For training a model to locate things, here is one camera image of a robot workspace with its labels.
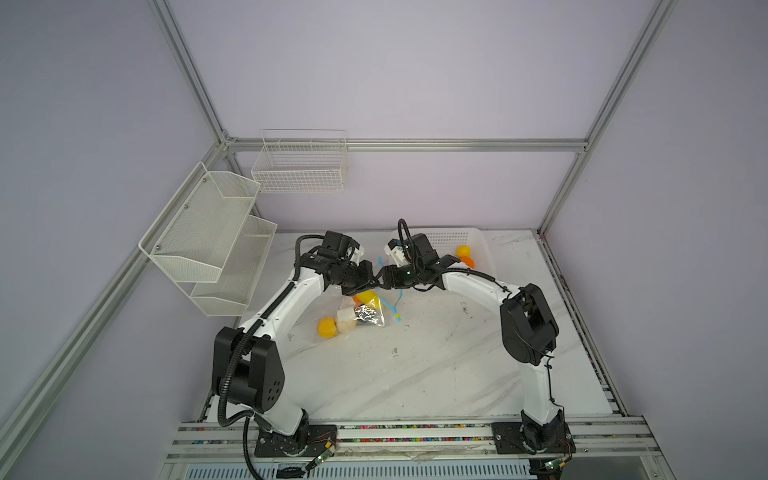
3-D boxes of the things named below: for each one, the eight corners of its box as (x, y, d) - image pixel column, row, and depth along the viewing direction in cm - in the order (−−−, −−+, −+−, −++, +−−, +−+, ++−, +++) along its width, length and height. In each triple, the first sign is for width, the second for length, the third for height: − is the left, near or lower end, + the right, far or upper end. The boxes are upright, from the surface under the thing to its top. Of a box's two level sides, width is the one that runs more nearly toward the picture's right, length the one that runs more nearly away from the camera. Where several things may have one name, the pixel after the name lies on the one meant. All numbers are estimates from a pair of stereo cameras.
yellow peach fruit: (319, 338, 91) (316, 332, 88) (322, 322, 95) (319, 315, 92) (335, 338, 91) (333, 332, 88) (338, 322, 95) (336, 315, 92)
